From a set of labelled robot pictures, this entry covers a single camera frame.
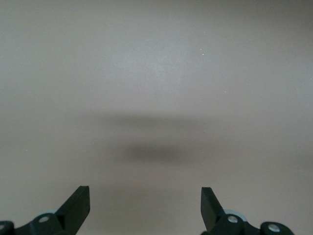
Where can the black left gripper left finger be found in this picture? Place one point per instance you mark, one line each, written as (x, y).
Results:
(73, 215)

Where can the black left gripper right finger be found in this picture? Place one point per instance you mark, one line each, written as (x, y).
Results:
(215, 218)

